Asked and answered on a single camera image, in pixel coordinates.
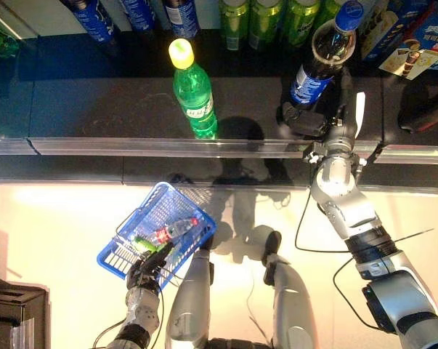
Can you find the blue plastic shopping basket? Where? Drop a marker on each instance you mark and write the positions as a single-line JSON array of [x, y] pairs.
[[111, 263]]

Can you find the black low side shelf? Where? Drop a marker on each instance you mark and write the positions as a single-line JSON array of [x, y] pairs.
[[11, 301]]

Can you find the clear water bottle red cap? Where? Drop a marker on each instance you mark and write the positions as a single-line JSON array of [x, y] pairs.
[[168, 232]]

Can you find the clear plastic price rail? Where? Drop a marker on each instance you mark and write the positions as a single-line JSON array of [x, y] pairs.
[[414, 154], [8, 146], [131, 147]]

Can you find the Coca-Cola bottle red label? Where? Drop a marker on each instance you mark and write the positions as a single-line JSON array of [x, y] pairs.
[[425, 112]]

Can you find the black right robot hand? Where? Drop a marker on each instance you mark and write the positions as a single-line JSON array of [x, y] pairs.
[[309, 121]]

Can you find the blue Oreo cookie box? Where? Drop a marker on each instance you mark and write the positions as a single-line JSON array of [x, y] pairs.
[[380, 29]]

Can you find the black robot waist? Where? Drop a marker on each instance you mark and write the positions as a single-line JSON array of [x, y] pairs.
[[240, 343]]

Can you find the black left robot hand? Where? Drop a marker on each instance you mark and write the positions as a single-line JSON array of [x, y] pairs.
[[147, 270]]

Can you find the silver right robot leg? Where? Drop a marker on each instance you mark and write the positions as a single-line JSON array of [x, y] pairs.
[[291, 301]]

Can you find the Pepsi cola bottle blue cap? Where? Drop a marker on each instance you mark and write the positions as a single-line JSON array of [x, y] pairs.
[[95, 22], [313, 80], [182, 18], [138, 14]]

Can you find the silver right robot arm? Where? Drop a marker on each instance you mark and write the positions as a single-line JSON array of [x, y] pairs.
[[349, 214]]

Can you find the blue Oreo box cone picture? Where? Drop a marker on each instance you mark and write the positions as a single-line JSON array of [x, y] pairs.
[[429, 40]]

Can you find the small green package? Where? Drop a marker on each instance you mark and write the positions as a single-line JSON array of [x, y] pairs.
[[146, 244]]

